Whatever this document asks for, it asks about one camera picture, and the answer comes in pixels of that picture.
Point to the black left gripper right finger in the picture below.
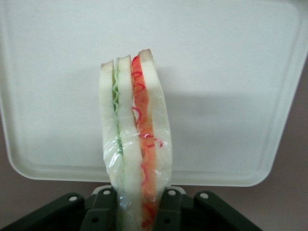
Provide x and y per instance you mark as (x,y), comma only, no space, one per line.
(169,209)

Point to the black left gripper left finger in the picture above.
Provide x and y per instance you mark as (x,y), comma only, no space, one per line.
(102,209)

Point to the triangle sandwich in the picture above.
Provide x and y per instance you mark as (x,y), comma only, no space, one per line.
(127,134)

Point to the beige plastic tray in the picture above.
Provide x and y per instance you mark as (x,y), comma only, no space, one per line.
(216,96)

